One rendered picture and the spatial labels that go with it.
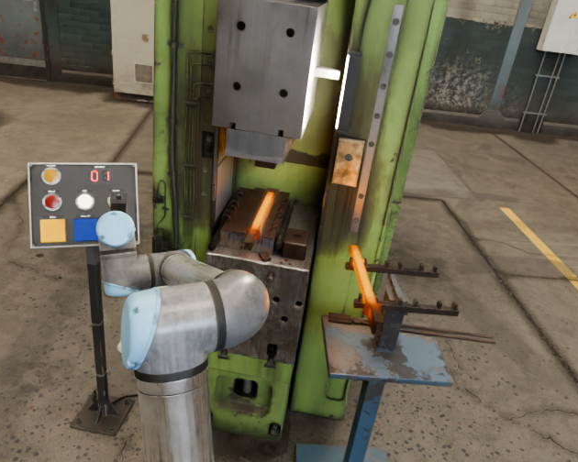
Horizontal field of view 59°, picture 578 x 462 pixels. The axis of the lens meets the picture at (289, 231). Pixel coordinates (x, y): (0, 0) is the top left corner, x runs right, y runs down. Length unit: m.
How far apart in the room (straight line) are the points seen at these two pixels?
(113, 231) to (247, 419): 1.26
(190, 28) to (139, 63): 5.32
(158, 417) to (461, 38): 7.57
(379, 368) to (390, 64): 0.98
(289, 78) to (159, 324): 1.05
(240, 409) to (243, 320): 1.52
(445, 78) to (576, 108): 2.15
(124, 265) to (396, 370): 0.91
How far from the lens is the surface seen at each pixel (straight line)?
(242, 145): 1.72
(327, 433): 2.50
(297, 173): 2.24
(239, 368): 2.15
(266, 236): 1.84
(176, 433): 0.84
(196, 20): 1.83
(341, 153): 1.81
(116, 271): 1.35
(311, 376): 2.38
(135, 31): 7.11
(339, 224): 1.94
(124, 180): 1.83
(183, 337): 0.79
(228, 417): 2.36
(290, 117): 1.67
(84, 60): 8.02
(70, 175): 1.84
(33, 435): 2.53
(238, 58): 1.66
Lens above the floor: 1.87
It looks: 28 degrees down
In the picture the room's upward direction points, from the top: 8 degrees clockwise
